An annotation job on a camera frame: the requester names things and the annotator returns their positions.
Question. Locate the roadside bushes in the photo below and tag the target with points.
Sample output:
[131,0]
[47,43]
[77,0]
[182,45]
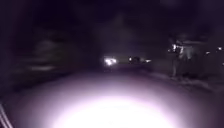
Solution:
[186,53]

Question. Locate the grey asphalt road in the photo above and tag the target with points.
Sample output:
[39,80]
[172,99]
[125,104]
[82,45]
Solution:
[110,87]

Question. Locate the vehicle with bright headlights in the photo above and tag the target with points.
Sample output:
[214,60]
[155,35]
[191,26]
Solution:
[109,61]

